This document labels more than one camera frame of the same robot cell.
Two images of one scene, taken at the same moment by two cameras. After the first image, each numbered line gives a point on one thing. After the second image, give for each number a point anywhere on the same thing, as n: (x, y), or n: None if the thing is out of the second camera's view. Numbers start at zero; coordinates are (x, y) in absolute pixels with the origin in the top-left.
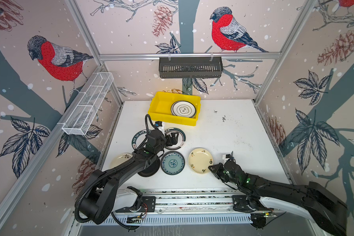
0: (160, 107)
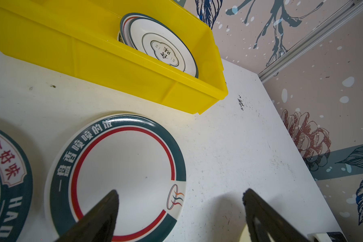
0: (81, 38)
